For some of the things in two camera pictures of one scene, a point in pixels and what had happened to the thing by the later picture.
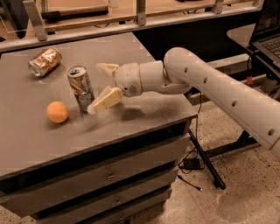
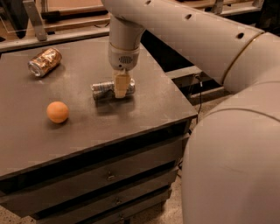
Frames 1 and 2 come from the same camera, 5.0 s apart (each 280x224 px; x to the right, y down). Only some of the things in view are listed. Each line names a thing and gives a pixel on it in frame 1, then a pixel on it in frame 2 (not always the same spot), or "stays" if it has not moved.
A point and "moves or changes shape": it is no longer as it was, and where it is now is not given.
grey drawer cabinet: [117, 165] stays
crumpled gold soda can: [45, 61] stays
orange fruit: [57, 112] stays
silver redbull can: [81, 87] moves or changes shape
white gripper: [128, 78] → [122, 59]
